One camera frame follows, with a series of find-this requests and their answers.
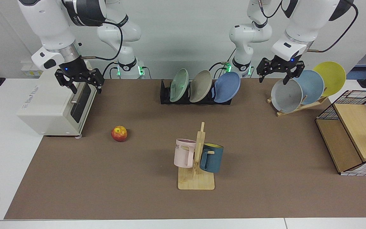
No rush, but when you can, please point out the red yellow apple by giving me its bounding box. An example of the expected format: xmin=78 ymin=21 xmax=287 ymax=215
xmin=111 ymin=126 xmax=128 ymax=142

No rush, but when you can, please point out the grey plate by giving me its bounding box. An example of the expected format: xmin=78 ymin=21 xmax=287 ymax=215
xmin=271 ymin=78 xmax=303 ymax=113

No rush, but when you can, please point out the light blue plate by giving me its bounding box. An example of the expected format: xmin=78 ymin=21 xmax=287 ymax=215
xmin=293 ymin=70 xmax=325 ymax=105

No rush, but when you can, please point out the wooden plate rack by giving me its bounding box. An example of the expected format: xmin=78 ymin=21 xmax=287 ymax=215
xmin=267 ymin=95 xmax=329 ymax=117

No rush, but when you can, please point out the yellow plate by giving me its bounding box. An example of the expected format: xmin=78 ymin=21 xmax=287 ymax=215
xmin=313 ymin=61 xmax=346 ymax=97

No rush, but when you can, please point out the beige plate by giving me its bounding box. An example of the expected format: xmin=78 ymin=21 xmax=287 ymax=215
xmin=189 ymin=70 xmax=213 ymax=103

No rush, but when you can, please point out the black dish rack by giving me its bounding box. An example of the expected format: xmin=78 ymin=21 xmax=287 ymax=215
xmin=160 ymin=80 xmax=233 ymax=105

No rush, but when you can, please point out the pale green plate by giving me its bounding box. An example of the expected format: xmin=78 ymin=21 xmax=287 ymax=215
xmin=169 ymin=68 xmax=190 ymax=103

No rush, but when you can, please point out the pale toaster oven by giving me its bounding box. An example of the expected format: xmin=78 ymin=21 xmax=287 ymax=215
xmin=16 ymin=60 xmax=99 ymax=138

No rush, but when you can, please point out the brown table cloth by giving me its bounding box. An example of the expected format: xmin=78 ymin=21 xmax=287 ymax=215
xmin=4 ymin=79 xmax=366 ymax=220

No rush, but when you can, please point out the dark blue cup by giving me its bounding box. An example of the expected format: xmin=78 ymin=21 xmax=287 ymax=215
xmin=200 ymin=143 xmax=224 ymax=174

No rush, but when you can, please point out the pink cup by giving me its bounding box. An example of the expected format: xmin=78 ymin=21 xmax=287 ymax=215
xmin=174 ymin=139 xmax=197 ymax=168

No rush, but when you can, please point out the wooden cup stand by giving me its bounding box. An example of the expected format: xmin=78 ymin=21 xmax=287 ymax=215
xmin=178 ymin=122 xmax=215 ymax=190

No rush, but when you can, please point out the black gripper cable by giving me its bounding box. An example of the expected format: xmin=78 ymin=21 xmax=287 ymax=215
xmin=81 ymin=21 xmax=124 ymax=61
xmin=307 ymin=0 xmax=359 ymax=53

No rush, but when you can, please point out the wire basket with wooden floor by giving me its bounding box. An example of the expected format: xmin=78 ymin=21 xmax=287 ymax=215
xmin=315 ymin=90 xmax=366 ymax=176

